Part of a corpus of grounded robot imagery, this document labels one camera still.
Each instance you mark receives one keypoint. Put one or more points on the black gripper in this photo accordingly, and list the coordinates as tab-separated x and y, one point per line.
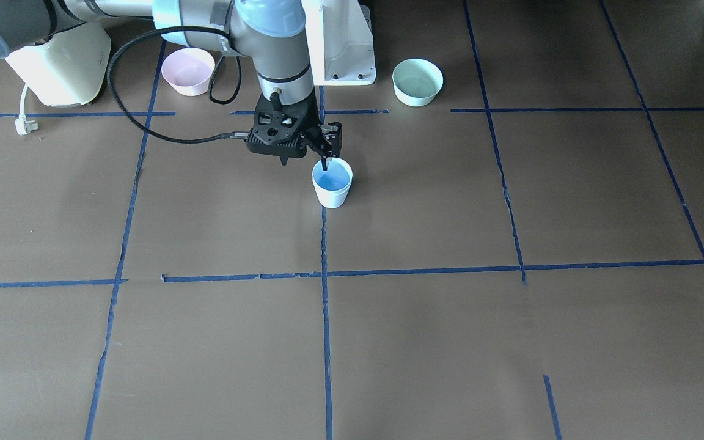
328	139

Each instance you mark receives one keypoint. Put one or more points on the light blue cup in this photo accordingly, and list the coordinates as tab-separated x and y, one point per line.
332	174
332	191

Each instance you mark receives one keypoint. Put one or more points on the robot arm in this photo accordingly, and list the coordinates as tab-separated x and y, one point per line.
272	34

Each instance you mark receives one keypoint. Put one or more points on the green bowl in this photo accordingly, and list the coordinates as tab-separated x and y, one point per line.
417	82

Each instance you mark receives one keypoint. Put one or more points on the pink bowl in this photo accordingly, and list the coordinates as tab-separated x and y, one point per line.
188	71

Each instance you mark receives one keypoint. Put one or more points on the white pillar base plate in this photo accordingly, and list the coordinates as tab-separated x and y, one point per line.
340	43

